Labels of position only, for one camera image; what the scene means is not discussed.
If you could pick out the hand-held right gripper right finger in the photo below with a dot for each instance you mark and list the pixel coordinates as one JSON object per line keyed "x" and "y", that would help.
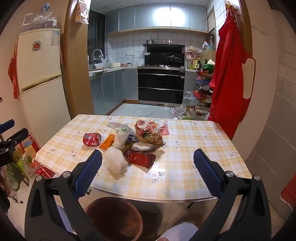
{"x": 205, "y": 171}

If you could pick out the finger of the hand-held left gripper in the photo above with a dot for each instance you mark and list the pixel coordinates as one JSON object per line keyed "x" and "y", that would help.
{"x": 19, "y": 135}
{"x": 5, "y": 126}

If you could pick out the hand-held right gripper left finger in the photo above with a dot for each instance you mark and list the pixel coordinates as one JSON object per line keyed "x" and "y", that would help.
{"x": 89, "y": 171}

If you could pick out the brown round bin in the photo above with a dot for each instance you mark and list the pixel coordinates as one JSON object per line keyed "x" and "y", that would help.
{"x": 115, "y": 215}

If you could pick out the crushed blue can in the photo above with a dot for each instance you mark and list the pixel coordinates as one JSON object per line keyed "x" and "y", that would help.
{"x": 132, "y": 138}

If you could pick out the pink food tray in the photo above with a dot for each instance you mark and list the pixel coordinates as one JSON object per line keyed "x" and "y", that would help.
{"x": 164, "y": 131}

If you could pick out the flower print blister pack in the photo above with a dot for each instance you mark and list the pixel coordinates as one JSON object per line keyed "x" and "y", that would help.
{"x": 151, "y": 126}

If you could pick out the person's left hand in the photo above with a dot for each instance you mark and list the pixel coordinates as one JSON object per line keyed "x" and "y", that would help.
{"x": 4, "y": 183}

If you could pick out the pile of colourful packets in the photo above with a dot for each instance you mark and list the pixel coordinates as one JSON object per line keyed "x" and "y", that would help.
{"x": 27, "y": 157}

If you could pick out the white foam net sleeve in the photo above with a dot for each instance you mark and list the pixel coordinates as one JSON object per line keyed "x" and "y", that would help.
{"x": 114, "y": 160}

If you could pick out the yellow checked tablecloth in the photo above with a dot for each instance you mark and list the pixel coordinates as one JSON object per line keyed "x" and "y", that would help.
{"x": 185, "y": 150}

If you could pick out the crushed red can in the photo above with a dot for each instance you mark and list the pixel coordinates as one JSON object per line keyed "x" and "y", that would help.
{"x": 91, "y": 139}

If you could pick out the orange snack packet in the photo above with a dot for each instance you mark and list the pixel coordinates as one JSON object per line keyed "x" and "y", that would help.
{"x": 106, "y": 141}

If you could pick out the white crumpled plastic bag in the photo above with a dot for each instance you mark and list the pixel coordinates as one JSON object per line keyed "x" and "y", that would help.
{"x": 120, "y": 139}

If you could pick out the red hanging decoration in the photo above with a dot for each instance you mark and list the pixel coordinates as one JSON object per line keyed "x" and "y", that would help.
{"x": 12, "y": 74}

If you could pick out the crumpled clear plastic wrap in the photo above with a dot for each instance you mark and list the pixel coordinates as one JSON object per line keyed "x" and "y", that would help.
{"x": 115, "y": 125}

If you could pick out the person's left leg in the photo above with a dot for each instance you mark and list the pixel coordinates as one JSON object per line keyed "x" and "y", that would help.
{"x": 63, "y": 217}

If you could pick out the person's leg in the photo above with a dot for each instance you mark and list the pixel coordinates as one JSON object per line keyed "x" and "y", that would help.
{"x": 63, "y": 217}
{"x": 178, "y": 231}

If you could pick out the gold foil snack bag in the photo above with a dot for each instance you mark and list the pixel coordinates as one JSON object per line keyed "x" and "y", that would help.
{"x": 150, "y": 139}

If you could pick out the person's right leg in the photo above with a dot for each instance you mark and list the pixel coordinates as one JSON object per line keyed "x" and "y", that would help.
{"x": 178, "y": 231}

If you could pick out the cream fridge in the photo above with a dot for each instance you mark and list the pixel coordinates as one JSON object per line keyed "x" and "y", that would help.
{"x": 39, "y": 62}

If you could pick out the translucent plastic bag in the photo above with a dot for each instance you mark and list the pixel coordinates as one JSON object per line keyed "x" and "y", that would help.
{"x": 189, "y": 98}

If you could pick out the red box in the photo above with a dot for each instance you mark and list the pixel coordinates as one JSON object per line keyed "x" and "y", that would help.
{"x": 289, "y": 192}

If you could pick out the grey lower cabinets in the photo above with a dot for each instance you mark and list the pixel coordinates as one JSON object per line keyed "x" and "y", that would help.
{"x": 111, "y": 88}

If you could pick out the grey cabinets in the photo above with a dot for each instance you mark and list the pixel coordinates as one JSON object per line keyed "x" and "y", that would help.
{"x": 111, "y": 88}
{"x": 157, "y": 17}

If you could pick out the red fridge magnet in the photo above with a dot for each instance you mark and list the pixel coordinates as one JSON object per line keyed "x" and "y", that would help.
{"x": 37, "y": 45}

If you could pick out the narrow grey cabinet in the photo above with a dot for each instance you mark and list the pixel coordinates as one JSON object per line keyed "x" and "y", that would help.
{"x": 190, "y": 81}

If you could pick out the black built-in oven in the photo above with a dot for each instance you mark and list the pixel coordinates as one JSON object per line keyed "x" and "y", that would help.
{"x": 160, "y": 85}

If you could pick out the red hanging garment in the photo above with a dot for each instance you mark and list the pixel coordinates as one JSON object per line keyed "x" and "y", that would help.
{"x": 226, "y": 69}

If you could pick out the clear storage box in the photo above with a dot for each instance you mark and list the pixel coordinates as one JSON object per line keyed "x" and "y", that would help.
{"x": 27, "y": 23}

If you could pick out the row of condiment bottles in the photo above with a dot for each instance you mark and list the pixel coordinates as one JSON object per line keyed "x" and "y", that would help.
{"x": 193, "y": 62}

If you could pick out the chrome faucet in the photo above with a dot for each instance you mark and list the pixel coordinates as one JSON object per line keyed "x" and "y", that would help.
{"x": 97, "y": 56}

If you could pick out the black wok with lid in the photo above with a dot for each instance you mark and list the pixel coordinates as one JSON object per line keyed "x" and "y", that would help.
{"x": 174, "y": 59}

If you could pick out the clear plastic bags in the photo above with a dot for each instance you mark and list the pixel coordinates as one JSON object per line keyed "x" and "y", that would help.
{"x": 45, "y": 16}

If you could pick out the black range hood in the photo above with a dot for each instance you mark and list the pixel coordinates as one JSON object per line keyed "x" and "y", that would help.
{"x": 164, "y": 49}

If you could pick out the hanging snack bag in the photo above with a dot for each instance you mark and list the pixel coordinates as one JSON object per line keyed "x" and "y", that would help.
{"x": 82, "y": 12}

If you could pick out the small metal pot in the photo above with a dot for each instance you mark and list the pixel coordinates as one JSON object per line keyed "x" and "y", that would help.
{"x": 149, "y": 42}

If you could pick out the grey upper cabinets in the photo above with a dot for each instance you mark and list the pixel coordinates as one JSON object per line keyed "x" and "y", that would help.
{"x": 157, "y": 17}

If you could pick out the wooden door frame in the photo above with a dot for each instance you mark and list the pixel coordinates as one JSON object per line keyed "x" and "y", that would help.
{"x": 76, "y": 69}

